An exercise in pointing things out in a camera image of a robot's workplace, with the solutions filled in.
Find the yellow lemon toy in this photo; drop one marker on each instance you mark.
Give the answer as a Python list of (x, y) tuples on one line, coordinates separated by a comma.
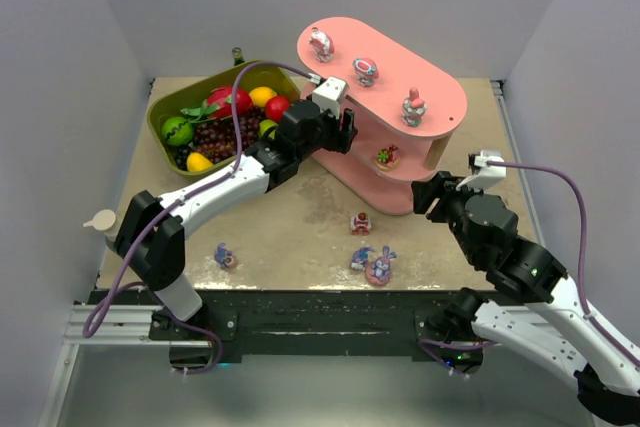
[(197, 162)]

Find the purple grape bunch toy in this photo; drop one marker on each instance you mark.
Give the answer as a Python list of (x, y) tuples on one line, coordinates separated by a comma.
[(216, 139)]

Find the pink hat figurine toy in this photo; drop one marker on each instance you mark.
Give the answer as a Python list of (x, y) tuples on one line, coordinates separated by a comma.
[(413, 108)]

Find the pink three-tier shelf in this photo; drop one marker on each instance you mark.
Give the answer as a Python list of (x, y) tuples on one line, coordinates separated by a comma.
[(379, 112)]

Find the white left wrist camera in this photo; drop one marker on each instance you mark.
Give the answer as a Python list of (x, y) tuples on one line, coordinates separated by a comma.
[(328, 94)]

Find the purple bunny pink disc toy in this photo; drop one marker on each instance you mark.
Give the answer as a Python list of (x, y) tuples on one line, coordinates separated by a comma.
[(379, 271)]

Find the red bear figurine toy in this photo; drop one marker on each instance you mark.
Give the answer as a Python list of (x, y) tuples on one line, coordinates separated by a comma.
[(360, 224)]

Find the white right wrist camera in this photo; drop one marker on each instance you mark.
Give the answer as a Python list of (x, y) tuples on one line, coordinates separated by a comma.
[(487, 170)]

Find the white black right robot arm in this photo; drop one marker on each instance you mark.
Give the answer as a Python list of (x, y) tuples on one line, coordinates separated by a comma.
[(605, 382)]

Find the purple elephant figurine toy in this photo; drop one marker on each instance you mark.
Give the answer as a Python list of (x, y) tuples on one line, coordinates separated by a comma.
[(224, 257)]

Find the green glass bottle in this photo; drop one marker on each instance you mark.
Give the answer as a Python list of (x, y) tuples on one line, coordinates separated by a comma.
[(237, 55)]

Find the green pear toy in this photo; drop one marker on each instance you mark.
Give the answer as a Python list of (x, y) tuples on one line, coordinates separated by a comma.
[(267, 128)]

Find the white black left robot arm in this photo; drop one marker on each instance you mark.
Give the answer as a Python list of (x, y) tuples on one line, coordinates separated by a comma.
[(151, 239)]

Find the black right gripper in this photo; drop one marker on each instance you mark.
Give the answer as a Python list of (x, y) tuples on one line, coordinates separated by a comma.
[(433, 195)]

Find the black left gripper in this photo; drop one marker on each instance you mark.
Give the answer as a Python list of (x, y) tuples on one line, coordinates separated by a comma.
[(335, 132)]

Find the pink white figurine toy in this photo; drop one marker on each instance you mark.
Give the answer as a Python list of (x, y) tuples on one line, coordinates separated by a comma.
[(322, 45)]

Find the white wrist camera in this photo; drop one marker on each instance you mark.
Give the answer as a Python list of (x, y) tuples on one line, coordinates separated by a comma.
[(487, 170), (328, 94)]

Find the orange fruit toy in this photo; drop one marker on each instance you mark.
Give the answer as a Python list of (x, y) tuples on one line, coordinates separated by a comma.
[(261, 95)]

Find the green lime toy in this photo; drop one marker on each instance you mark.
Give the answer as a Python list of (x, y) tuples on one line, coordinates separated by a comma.
[(177, 131)]

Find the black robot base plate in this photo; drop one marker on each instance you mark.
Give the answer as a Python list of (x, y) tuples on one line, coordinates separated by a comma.
[(238, 323)]

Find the pink oval figurine toy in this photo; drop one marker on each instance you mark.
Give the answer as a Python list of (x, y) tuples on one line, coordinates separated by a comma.
[(366, 71)]

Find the red apple toy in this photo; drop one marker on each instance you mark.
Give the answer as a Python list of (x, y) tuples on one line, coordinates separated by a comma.
[(276, 107)]

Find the green soap pump bottle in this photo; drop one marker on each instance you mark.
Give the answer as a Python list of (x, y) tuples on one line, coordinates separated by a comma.
[(106, 222)]

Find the blue purple bunny toy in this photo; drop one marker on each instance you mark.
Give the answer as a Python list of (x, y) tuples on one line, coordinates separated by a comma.
[(360, 258)]

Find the pink egg strawberry toy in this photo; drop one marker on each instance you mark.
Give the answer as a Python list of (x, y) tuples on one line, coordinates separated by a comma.
[(387, 158)]

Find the red dragon fruit toy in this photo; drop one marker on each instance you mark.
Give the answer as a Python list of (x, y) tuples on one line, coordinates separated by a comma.
[(218, 105)]

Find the olive green plastic basket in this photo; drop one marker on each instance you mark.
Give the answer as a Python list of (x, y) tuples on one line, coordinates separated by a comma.
[(193, 95)]

